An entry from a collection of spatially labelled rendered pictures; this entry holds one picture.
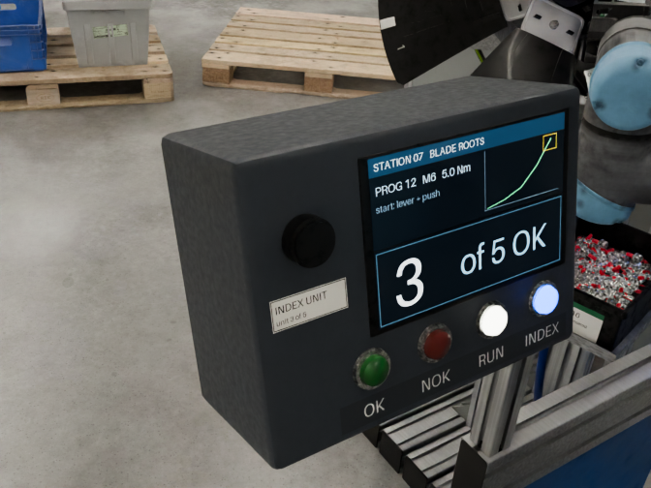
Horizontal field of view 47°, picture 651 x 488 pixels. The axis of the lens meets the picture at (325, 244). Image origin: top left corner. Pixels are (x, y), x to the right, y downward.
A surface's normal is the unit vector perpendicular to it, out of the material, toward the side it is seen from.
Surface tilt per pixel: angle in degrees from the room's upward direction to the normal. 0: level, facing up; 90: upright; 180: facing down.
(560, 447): 90
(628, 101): 90
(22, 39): 90
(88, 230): 0
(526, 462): 90
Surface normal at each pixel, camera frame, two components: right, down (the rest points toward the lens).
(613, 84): -0.33, 0.49
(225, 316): -0.84, 0.25
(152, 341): 0.05, -0.84
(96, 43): 0.29, 0.61
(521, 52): 0.03, -0.08
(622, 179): -0.06, 0.53
